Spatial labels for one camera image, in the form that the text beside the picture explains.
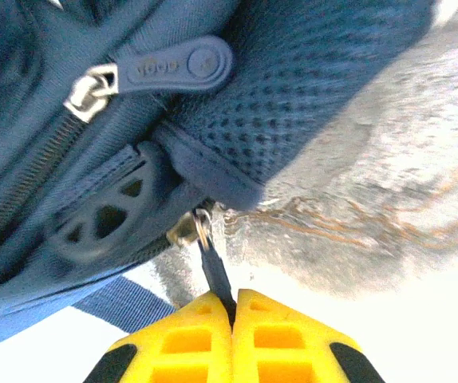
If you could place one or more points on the navy blue backpack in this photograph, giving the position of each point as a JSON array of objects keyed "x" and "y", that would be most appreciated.
[{"x": 93, "y": 159}]

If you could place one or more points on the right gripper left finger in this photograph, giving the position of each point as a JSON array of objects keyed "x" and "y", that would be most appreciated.
[{"x": 181, "y": 351}]

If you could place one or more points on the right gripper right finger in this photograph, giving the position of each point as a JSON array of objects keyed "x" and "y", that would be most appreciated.
[{"x": 285, "y": 347}]

